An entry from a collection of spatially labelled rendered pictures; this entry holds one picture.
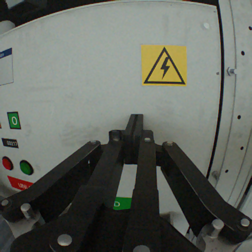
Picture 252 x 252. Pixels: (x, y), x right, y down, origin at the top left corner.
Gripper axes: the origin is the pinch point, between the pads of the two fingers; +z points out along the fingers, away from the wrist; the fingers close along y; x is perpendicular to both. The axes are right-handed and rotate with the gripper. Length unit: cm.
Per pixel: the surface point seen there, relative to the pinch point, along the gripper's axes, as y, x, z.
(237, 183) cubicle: 21.9, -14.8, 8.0
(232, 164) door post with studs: 18.5, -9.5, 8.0
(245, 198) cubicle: 25.5, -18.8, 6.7
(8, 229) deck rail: -41, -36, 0
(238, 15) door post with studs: 17.6, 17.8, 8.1
